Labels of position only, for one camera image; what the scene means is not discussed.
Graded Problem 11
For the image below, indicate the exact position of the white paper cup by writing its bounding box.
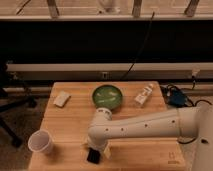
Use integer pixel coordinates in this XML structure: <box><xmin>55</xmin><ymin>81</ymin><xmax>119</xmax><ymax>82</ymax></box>
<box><xmin>28</xmin><ymin>130</ymin><xmax>53</xmax><ymax>155</ymax></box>

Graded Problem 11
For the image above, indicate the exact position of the green bowl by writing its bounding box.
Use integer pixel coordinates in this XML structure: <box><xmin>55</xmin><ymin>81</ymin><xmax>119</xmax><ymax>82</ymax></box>
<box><xmin>92</xmin><ymin>84</ymin><xmax>123</xmax><ymax>110</ymax></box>

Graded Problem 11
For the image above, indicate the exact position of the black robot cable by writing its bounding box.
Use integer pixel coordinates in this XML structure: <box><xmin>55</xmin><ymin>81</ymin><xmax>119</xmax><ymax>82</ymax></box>
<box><xmin>177</xmin><ymin>98</ymin><xmax>213</xmax><ymax>145</ymax></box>

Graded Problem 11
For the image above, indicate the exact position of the white plastic bottle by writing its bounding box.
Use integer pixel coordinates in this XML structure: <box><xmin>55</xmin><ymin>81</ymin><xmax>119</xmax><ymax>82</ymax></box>
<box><xmin>134</xmin><ymin>84</ymin><xmax>154</xmax><ymax>107</ymax></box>

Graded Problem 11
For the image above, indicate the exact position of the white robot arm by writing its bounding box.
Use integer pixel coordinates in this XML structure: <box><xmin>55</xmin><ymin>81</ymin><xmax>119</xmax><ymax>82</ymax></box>
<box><xmin>87</xmin><ymin>106</ymin><xmax>213</xmax><ymax>171</ymax></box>

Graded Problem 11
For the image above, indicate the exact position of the black office chair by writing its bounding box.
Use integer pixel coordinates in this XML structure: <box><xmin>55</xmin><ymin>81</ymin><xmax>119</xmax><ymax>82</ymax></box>
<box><xmin>0</xmin><ymin>61</ymin><xmax>38</xmax><ymax>148</ymax></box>

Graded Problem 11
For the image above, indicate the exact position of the blue black cable bundle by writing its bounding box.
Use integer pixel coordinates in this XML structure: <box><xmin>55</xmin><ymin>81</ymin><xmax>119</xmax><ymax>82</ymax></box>
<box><xmin>160</xmin><ymin>83</ymin><xmax>192</xmax><ymax>108</ymax></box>

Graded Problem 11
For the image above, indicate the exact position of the black hanging cable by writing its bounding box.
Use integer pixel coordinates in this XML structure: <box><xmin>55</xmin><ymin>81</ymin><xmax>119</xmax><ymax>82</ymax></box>
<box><xmin>120</xmin><ymin>11</ymin><xmax>156</xmax><ymax>82</ymax></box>

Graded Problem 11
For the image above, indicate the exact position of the white sponge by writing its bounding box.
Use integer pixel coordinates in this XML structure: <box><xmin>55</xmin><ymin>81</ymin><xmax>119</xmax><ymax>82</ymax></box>
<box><xmin>53</xmin><ymin>91</ymin><xmax>71</xmax><ymax>107</ymax></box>

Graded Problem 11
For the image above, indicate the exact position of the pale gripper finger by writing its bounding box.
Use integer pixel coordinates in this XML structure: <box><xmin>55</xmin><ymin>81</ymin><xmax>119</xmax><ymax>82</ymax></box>
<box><xmin>104</xmin><ymin>146</ymin><xmax>111</xmax><ymax>159</ymax></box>

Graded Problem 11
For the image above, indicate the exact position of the black rectangular eraser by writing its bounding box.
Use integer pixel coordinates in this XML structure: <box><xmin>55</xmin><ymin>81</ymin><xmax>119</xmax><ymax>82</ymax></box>
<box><xmin>87</xmin><ymin>148</ymin><xmax>101</xmax><ymax>164</ymax></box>

